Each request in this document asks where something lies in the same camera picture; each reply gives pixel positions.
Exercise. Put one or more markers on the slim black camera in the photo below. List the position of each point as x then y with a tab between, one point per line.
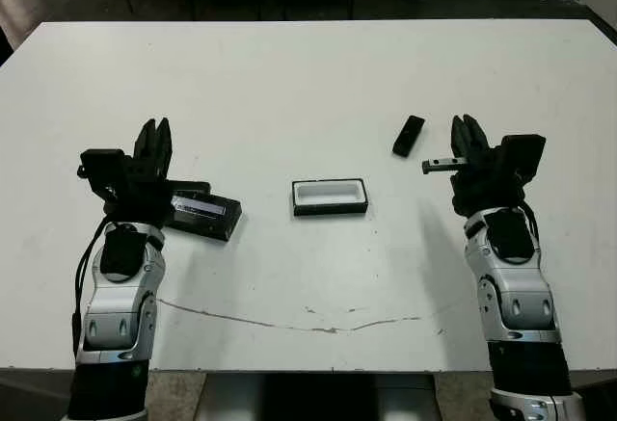
409	136

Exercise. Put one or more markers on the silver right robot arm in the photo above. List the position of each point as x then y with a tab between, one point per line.
520	291

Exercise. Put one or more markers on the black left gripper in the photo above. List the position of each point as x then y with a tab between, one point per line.
144	199

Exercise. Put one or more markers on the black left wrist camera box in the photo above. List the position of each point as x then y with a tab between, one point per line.
103	165

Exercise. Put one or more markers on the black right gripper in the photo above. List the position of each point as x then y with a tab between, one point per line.
487	185

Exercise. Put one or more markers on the dark robot lower body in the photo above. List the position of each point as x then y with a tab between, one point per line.
318	399

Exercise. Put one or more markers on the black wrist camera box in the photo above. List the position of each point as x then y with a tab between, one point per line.
103	165
524	156

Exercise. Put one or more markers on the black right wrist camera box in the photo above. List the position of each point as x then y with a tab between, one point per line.
524	156

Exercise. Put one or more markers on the black box base white insert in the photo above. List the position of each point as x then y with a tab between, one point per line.
330	208

